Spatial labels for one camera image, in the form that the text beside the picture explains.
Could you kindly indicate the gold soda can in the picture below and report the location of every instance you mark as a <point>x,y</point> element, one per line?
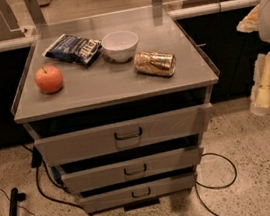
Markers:
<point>154,63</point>

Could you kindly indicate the grey top drawer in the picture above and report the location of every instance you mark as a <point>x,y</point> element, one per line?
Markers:
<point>131,134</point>

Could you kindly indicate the grey bottom drawer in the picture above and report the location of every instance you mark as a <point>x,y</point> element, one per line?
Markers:
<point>135,193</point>

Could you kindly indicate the blue chip bag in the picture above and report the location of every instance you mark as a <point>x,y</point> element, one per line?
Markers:
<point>70,48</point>

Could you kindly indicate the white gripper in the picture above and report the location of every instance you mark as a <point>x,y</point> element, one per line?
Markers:
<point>260,100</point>

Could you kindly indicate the white bowl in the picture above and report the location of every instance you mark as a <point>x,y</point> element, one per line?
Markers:
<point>120,46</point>

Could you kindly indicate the grey drawer cabinet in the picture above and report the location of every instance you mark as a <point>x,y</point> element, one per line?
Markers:
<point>106,93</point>

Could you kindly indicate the grey drawer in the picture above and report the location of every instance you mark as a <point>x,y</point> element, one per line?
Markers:
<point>100,177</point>
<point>131,134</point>
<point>135,193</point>

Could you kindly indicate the red apple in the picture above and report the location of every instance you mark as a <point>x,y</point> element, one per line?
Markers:
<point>49,79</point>

